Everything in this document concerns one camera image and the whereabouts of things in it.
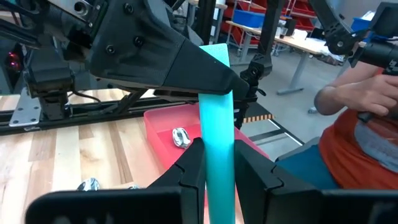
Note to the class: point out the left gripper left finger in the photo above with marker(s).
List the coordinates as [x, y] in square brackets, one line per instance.
[183, 193]

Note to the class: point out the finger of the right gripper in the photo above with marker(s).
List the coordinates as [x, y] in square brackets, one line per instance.
[149, 53]
[177, 96]

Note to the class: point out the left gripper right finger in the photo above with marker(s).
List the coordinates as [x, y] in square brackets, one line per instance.
[264, 196]

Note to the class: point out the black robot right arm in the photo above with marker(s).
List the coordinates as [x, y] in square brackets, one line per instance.
[49, 77]

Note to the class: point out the red plastic bin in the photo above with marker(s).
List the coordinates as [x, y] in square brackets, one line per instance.
[161, 124]

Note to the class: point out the striped edge floor mat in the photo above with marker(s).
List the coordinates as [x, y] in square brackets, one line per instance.
[258, 118]

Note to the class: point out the person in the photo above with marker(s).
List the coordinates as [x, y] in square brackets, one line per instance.
[351, 140]

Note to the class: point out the blue plastic crate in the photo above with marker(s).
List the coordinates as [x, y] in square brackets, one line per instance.
[248, 18]

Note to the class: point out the wooden workbench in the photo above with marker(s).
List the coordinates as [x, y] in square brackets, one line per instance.
[298, 42]

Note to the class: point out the red bin shelf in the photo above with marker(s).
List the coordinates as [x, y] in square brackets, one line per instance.
[298, 9]

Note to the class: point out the silver corner bracket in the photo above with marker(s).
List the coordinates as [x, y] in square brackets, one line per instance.
[26, 109]

